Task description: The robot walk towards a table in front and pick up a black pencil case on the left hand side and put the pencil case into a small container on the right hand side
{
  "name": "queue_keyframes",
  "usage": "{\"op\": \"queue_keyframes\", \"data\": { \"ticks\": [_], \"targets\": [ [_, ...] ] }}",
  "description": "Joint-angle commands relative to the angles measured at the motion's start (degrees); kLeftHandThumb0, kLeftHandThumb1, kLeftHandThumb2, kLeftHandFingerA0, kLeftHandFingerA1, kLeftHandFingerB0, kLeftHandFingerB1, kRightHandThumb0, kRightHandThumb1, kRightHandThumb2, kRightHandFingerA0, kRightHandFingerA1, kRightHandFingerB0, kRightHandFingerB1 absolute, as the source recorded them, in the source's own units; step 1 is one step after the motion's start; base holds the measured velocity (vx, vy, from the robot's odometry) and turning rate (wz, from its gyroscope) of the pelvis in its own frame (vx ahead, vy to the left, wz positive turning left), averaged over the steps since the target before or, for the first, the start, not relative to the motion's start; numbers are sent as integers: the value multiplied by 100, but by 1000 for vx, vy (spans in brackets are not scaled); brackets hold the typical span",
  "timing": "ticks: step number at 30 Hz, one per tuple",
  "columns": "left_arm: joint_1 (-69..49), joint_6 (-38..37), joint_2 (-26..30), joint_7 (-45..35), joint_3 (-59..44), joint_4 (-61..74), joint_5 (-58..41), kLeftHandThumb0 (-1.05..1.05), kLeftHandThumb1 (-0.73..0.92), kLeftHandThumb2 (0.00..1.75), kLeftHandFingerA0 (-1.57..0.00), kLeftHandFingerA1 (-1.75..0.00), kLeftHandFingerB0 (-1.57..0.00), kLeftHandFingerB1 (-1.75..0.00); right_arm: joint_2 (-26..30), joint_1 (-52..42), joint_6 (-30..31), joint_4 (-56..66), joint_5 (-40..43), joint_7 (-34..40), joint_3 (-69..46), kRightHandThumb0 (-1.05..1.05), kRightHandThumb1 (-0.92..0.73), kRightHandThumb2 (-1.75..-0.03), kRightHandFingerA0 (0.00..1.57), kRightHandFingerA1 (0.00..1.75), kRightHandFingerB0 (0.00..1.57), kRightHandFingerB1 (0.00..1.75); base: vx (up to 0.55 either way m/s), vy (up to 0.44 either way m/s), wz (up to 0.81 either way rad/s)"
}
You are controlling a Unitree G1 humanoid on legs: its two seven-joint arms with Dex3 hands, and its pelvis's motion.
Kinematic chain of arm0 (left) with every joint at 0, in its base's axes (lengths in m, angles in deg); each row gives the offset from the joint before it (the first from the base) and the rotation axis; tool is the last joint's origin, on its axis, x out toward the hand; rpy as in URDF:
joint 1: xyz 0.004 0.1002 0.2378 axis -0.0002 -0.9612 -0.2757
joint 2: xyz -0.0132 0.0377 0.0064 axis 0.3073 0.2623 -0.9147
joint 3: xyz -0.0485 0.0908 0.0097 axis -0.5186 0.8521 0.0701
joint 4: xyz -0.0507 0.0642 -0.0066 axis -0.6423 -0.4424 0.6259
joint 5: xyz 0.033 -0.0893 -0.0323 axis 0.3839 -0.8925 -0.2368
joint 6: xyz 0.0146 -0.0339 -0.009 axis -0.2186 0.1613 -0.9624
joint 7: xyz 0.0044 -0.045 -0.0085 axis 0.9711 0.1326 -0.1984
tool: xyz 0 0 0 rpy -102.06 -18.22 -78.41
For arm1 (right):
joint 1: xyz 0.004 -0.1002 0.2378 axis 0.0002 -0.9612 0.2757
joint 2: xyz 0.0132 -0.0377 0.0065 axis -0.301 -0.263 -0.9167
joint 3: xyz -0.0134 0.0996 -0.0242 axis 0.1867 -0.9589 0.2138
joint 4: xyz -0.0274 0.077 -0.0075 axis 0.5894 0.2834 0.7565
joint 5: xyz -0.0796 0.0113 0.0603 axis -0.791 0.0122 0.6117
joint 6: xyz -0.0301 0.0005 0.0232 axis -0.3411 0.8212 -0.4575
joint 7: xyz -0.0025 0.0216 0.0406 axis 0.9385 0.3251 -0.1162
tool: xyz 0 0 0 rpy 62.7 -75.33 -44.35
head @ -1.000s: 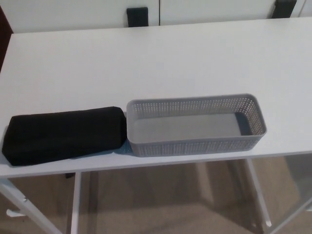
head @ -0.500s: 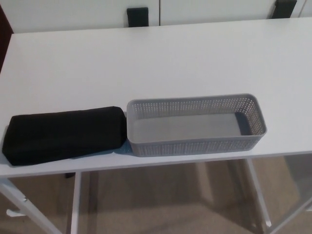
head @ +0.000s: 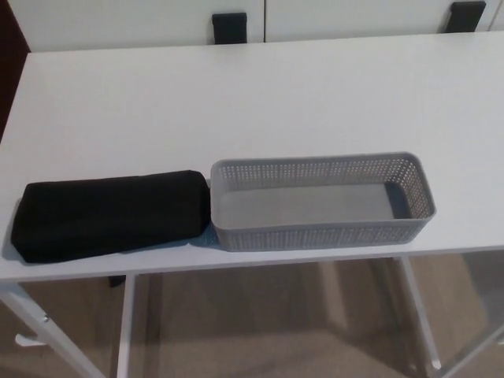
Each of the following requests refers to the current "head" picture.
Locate black fabric pencil case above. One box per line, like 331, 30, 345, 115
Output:
10, 169, 214, 265

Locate grey perforated plastic basket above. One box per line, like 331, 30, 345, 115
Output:
209, 150, 438, 253

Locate white table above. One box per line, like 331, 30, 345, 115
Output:
0, 30, 504, 378

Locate white cabinet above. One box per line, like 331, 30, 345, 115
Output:
14, 0, 504, 54

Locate black cabinet handle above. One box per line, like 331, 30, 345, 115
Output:
211, 13, 248, 43
444, 1, 486, 33

